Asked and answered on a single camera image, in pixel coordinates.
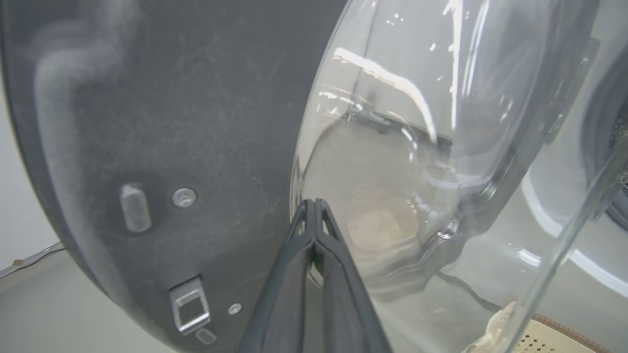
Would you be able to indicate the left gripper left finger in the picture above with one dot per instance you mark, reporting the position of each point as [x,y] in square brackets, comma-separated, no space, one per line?
[284,304]

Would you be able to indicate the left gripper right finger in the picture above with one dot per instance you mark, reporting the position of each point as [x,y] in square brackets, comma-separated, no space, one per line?
[346,309]

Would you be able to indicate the round dark glass washer door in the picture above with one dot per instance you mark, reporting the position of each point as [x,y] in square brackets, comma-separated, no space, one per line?
[196,122]

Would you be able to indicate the grey metal bracket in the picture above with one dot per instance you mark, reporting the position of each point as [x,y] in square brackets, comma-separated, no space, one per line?
[182,291]

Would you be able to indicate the white front-load washing machine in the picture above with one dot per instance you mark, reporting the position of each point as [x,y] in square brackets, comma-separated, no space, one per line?
[603,267]

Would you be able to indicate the cream perforated laundry basket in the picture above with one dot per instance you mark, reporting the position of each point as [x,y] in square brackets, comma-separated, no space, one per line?
[544,340]

